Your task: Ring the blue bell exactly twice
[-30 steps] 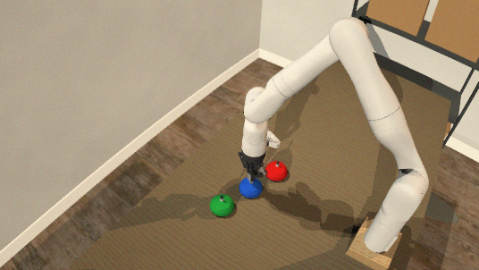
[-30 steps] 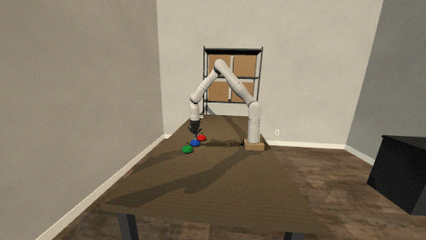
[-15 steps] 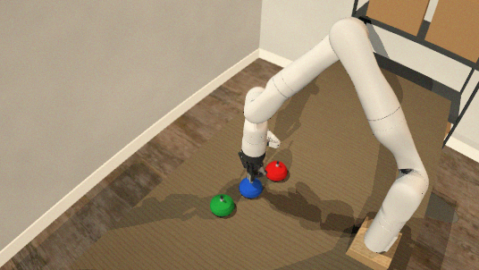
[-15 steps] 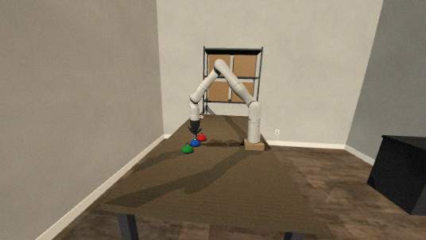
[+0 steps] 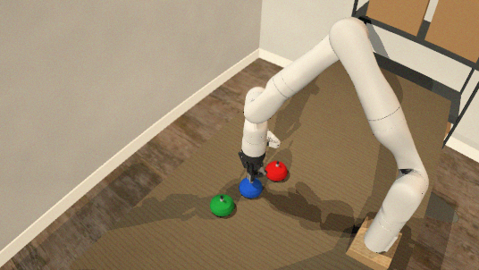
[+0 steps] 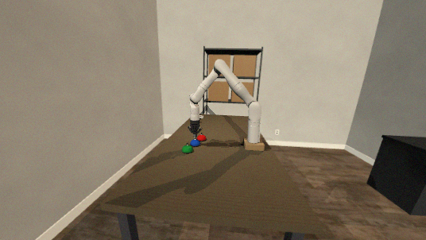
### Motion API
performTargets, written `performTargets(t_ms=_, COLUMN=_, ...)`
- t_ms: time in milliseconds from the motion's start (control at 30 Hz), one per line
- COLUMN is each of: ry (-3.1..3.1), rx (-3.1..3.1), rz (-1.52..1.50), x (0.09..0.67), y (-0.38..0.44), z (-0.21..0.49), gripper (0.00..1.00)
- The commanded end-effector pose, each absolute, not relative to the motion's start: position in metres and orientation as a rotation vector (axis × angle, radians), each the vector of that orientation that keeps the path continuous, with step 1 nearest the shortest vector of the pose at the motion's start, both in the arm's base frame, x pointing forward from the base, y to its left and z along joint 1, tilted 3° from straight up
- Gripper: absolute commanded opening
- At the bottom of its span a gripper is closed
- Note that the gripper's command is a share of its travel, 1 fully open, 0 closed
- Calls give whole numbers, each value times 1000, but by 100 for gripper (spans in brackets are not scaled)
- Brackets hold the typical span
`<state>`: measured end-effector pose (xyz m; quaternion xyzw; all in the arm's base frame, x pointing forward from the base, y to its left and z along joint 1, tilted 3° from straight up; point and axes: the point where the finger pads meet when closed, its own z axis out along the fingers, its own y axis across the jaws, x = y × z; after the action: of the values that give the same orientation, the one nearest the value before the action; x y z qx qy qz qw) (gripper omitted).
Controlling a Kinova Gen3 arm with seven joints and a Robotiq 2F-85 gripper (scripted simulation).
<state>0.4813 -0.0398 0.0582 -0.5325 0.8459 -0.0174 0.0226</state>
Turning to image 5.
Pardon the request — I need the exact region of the red bell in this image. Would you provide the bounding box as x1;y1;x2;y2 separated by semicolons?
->
265;161;287;182

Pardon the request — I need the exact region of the green dome bell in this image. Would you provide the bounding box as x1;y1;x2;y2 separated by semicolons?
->
210;194;234;217

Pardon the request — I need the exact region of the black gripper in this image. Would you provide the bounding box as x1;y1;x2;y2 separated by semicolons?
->
239;148;268;181

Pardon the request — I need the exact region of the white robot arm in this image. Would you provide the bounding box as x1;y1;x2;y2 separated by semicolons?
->
242;17;429;252

